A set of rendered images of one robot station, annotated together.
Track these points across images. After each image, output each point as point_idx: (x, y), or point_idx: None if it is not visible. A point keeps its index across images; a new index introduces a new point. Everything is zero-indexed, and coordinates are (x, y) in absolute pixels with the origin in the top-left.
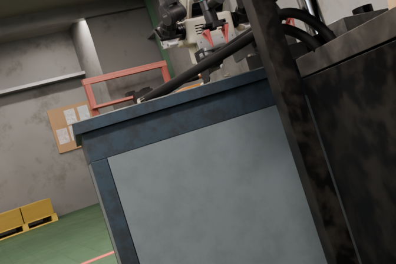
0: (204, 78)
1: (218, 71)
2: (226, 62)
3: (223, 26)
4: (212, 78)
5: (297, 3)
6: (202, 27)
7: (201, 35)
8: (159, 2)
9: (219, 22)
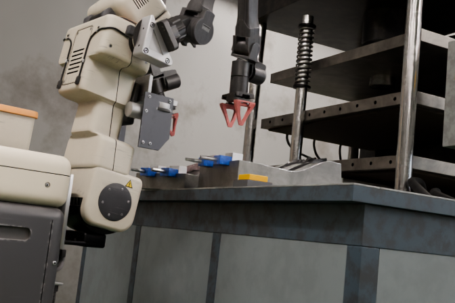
0: (149, 139)
1: (282, 172)
2: (317, 174)
3: (233, 105)
4: (248, 168)
5: (407, 178)
6: (245, 94)
7: (237, 101)
8: (205, 3)
9: None
